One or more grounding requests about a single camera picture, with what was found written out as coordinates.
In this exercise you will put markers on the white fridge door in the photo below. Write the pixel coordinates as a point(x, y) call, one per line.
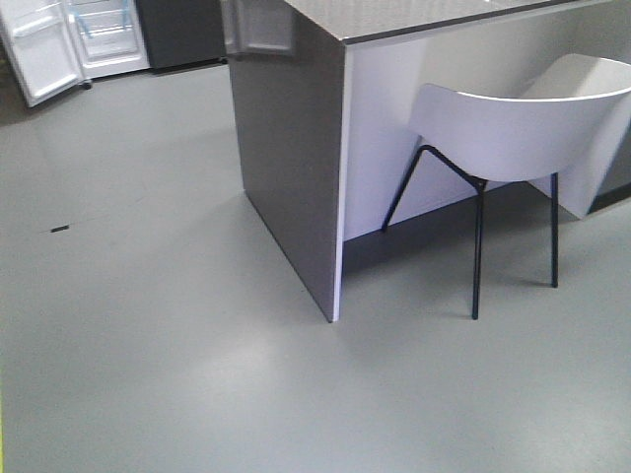
point(40, 48)

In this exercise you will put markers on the grey speckled kitchen counter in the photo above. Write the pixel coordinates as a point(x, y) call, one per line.
point(323, 92)

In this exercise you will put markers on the black tape piece on floor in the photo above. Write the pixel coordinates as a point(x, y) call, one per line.
point(59, 229)

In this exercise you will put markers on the white shell chair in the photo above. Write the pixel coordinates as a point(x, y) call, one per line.
point(573, 105)

